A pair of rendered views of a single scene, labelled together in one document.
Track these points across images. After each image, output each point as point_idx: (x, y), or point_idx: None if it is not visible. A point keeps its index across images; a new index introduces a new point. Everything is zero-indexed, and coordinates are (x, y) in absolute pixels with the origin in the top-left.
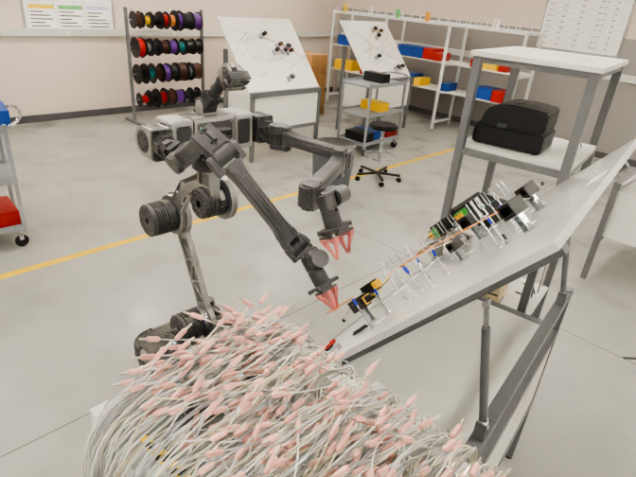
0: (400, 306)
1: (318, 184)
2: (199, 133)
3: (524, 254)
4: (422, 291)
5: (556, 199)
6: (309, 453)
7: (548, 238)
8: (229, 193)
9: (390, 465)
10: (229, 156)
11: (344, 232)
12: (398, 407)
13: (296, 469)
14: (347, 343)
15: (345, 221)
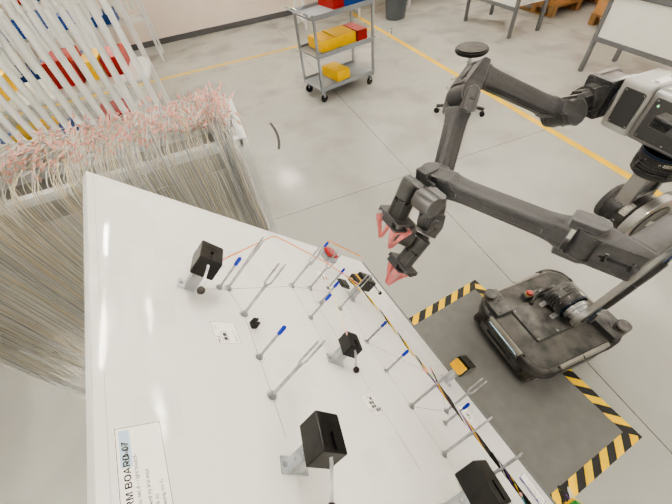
0: (321, 289)
1: (435, 176)
2: (471, 64)
3: (124, 189)
4: (313, 297)
5: (264, 483)
6: (145, 116)
7: (101, 189)
8: (631, 214)
9: (122, 131)
10: (454, 98)
11: (385, 222)
12: (140, 143)
13: (144, 114)
14: (324, 263)
15: (400, 222)
